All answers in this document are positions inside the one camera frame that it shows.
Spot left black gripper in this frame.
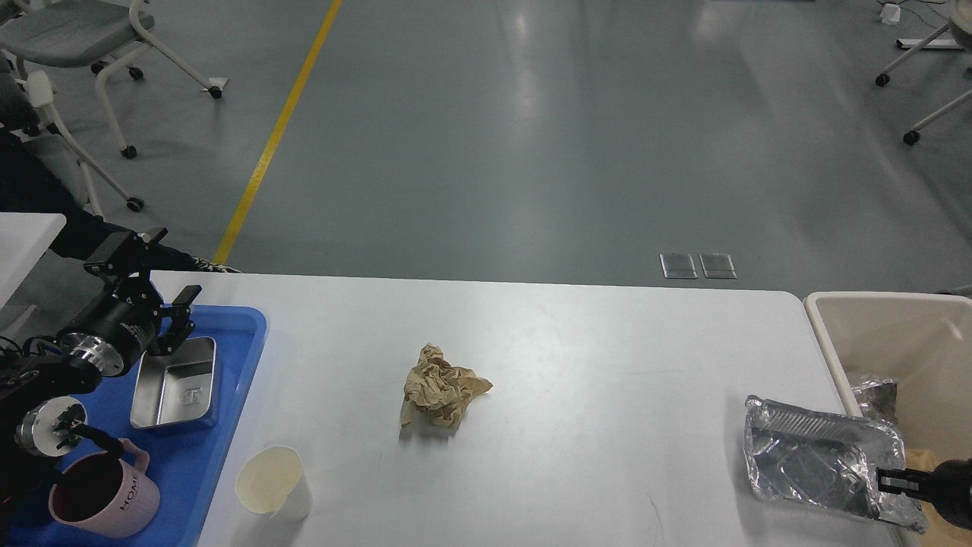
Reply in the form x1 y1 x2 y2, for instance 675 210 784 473
59 227 202 377

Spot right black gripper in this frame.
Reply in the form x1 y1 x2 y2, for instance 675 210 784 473
877 460 971 530

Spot aluminium foil tray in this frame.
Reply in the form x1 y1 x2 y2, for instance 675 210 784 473
743 395 928 534

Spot rectangular stainless steel tin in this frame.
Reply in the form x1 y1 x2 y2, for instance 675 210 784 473
129 337 219 434

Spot pink ceramic mug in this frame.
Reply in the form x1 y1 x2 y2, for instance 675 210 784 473
48 438 161 538

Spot cream paper cup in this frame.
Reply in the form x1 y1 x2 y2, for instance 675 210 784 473
234 444 313 522

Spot brown paper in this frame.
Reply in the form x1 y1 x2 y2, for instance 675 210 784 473
399 343 493 429
905 449 963 546

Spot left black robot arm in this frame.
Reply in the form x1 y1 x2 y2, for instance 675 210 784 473
1 227 201 518

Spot brown paper in bin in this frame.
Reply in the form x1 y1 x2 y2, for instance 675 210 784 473
905 449 963 546

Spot crumpled foil in bin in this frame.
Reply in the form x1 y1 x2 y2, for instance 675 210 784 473
847 371 900 427

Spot white side table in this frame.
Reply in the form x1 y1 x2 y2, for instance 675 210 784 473
1 212 66 305

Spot beige plastic bin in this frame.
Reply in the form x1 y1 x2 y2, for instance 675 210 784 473
804 292 971 463

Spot seated person dark clothes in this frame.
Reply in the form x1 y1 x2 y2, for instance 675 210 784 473
0 129 240 274

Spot blue plastic tray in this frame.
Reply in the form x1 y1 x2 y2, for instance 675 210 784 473
6 305 267 546

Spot grey office chair near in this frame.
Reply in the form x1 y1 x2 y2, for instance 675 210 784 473
1 59 145 216

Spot grey office chair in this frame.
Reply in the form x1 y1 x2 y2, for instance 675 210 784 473
1 1 223 159
1 59 145 216

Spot grey office chair far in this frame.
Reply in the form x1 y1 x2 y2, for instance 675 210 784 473
1 1 223 159

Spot right metal floor plate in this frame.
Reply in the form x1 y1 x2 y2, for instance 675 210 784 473
700 253 738 280

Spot metal floor plate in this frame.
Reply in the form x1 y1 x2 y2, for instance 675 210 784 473
659 252 699 280
700 253 738 280

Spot left metal floor plate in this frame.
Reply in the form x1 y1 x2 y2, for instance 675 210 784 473
659 252 699 280

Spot white chair base right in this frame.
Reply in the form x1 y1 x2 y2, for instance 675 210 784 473
875 0 972 147

